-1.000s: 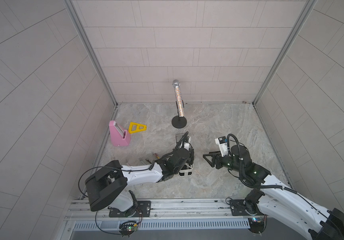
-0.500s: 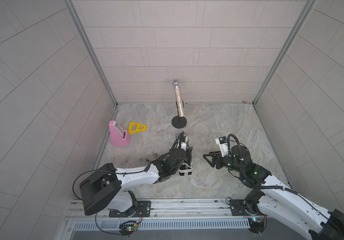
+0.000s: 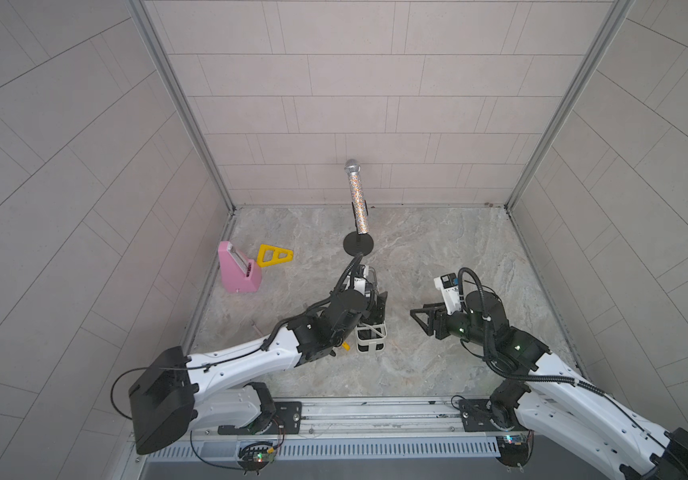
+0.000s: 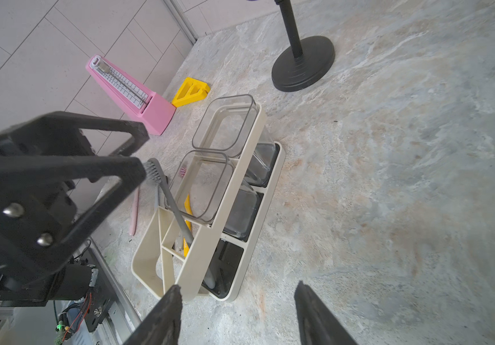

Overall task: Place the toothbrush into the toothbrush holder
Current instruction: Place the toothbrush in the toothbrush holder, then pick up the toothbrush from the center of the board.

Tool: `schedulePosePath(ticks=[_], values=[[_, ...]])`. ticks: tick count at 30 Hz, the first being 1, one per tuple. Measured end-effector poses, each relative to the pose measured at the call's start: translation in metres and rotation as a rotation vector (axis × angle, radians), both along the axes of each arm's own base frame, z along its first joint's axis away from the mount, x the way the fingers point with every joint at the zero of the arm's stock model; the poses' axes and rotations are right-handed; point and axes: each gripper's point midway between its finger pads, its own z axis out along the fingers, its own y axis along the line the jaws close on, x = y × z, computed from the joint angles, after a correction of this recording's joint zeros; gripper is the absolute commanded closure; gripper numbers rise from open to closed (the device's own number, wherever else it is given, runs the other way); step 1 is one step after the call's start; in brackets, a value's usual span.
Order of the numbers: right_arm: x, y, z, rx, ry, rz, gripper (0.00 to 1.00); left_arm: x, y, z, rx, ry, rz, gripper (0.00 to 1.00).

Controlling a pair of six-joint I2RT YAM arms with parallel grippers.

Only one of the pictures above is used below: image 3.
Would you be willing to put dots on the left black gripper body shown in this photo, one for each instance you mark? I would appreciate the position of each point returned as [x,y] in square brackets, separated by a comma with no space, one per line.
[377,308]

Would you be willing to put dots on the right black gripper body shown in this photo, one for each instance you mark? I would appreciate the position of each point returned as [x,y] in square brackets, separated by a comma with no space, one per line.
[438,318]

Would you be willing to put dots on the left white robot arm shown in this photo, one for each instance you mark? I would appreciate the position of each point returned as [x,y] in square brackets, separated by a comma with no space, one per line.
[177,393]

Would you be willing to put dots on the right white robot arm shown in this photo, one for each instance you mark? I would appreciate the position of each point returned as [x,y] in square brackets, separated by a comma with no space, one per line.
[541,393]

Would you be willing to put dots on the yellow triangular block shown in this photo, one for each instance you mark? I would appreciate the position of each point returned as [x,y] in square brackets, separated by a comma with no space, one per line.
[269,255]

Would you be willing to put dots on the black microphone stand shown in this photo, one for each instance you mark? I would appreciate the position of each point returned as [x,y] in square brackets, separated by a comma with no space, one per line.
[357,242]

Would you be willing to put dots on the pink metronome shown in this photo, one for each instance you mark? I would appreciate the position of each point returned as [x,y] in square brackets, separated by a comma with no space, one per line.
[238,273]

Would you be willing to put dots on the right controller board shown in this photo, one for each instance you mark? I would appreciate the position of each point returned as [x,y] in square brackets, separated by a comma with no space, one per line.
[516,450]

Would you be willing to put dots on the controller board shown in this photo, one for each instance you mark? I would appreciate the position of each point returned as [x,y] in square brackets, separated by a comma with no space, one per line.
[256,456]
[516,450]

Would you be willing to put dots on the left controller board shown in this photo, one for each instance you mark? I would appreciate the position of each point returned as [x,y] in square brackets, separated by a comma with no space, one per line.
[256,456]

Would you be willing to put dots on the rhinestone silver microphone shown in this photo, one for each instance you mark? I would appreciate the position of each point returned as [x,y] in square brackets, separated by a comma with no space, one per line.
[359,203]

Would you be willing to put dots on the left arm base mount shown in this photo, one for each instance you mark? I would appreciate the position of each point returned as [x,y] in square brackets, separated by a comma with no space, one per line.
[285,418]

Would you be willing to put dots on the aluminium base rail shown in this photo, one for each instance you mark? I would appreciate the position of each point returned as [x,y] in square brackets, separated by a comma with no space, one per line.
[353,429]

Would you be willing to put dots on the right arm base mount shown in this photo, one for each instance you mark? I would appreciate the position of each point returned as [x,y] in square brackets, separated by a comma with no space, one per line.
[487,414]

